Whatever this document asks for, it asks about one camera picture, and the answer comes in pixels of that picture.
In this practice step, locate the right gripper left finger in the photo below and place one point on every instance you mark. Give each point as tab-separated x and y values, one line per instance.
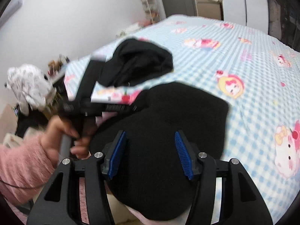
77	186

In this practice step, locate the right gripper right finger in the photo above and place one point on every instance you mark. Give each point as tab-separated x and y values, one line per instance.
226	183

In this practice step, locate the black fleece jacket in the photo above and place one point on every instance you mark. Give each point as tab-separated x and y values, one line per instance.
150	178

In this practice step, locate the pink sleeved left forearm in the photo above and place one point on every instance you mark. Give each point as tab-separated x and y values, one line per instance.
23	169

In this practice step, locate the person's left hand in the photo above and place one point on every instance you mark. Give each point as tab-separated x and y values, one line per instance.
57	129

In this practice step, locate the white patterned cloth bundle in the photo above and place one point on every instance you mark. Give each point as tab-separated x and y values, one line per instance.
31	87

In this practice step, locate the blue checkered cartoon blanket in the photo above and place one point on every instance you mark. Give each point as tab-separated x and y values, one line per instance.
258	76

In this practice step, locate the white small shelf rack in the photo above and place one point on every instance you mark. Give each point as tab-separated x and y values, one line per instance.
151	10

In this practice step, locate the white wardrobe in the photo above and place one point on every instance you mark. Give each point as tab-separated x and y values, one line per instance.
251	13

